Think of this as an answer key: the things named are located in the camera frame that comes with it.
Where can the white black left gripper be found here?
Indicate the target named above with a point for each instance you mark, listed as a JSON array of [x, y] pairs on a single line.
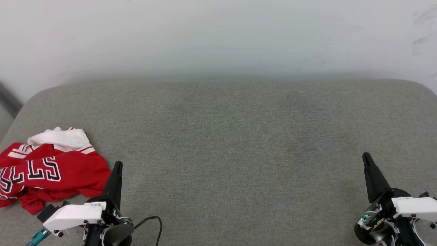
[[73, 216]]

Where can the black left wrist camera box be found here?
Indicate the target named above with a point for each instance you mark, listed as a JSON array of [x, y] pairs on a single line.
[[47, 212]]

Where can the grey fabric sofa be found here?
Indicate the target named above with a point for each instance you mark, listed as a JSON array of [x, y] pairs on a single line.
[[232, 153]]

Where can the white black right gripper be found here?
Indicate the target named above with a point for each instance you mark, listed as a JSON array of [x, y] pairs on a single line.
[[414, 206]]

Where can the red and white jersey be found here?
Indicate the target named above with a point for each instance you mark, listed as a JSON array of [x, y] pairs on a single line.
[[68, 174]]

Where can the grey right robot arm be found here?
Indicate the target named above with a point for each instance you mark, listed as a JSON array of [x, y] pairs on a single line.
[[392, 235]]

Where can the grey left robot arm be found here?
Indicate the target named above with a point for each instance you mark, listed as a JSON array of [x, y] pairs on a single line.
[[117, 235]]

